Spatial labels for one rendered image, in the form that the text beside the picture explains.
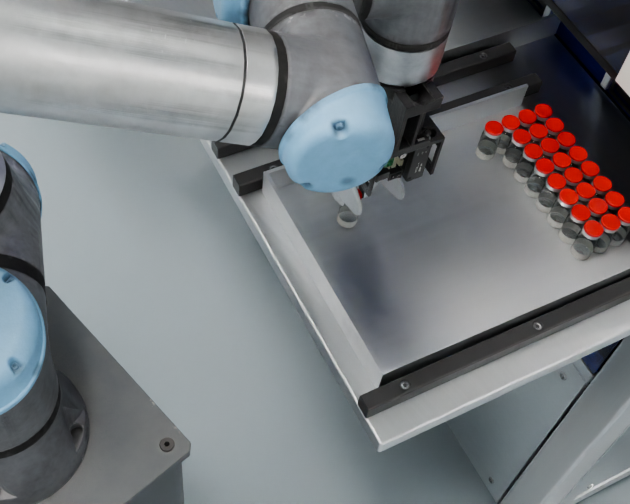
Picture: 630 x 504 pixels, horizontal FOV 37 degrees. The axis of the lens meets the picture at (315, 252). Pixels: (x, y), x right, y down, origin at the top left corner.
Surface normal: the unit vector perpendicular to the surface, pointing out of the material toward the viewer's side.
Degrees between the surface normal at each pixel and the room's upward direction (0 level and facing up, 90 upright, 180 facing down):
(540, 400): 90
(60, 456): 72
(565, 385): 90
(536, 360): 0
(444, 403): 0
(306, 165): 90
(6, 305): 7
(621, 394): 90
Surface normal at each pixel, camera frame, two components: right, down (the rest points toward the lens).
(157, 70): 0.43, 0.22
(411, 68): 0.16, 0.82
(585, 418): -0.88, 0.33
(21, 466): 0.47, 0.56
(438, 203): 0.09, -0.55
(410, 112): 0.46, 0.76
